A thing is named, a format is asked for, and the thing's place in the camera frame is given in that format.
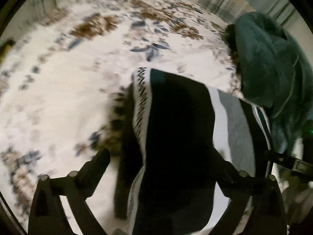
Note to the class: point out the grey-green right curtain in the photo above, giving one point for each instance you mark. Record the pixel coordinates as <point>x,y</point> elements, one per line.
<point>229,10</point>

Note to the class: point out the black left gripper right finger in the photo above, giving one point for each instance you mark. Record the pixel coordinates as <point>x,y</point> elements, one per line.
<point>268,214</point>

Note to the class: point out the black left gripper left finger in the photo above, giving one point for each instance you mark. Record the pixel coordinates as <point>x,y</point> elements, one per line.
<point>47,215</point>

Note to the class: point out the dark green plush blanket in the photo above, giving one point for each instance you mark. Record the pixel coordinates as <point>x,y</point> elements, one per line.
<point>275,75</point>

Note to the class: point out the floral bed cover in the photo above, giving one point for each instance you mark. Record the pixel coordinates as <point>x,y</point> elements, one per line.
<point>63,84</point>

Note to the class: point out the striped knit sweater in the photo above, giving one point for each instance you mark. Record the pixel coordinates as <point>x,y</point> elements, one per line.
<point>182,150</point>

